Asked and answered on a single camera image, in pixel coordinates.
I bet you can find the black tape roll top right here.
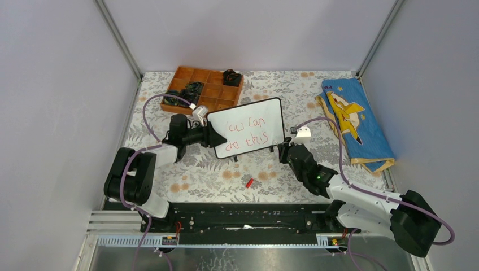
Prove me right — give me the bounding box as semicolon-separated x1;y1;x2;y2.
223;69;243;87

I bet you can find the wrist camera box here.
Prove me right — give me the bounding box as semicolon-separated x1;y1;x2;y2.
289;125;311;145
190;105;208;126

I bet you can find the black tape roll left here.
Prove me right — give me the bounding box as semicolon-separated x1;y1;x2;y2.
163;90;180;106

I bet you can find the aluminium frame post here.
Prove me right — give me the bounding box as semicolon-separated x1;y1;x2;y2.
93;0;143;81
356;0;406;78

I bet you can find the floral patterned table mat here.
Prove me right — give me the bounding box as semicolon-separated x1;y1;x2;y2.
125;71;384;203

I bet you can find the black tape roll upper middle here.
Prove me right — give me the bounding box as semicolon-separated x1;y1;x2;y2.
185;81;204;95

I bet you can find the blue yellow cartoon cloth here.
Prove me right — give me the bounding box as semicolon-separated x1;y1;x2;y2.
316;78;395;173

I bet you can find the orange compartment tray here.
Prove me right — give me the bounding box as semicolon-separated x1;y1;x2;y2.
160;66;244;115

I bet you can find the right aluminium frame post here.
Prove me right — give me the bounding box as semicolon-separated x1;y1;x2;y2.
356;0;406;78

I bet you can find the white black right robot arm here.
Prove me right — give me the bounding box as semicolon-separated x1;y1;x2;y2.
277;137;441;257

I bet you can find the left aluminium frame post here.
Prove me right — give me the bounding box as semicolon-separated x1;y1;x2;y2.
93;0;143;81

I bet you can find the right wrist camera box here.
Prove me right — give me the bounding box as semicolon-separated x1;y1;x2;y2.
289;125;311;145

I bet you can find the red marker cap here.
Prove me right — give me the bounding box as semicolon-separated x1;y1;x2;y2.
246;178;254;188

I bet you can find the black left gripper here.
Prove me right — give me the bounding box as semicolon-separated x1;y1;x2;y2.
182;120;228;148

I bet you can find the black tape roll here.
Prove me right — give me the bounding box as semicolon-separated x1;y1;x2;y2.
185;81;204;95
223;69;243;87
178;89;200;108
163;90;180;106

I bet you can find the black tape roll lower middle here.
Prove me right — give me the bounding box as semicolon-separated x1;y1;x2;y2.
178;89;200;108

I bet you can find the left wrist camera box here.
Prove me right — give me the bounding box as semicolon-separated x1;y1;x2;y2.
190;105;208;126

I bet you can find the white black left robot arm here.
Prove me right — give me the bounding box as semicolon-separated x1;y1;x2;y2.
103;114;227;232

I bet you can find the small black-framed whiteboard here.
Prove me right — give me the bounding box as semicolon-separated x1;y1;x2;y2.
207;97;285;159

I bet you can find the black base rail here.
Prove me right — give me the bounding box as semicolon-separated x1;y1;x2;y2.
103;202;399;248

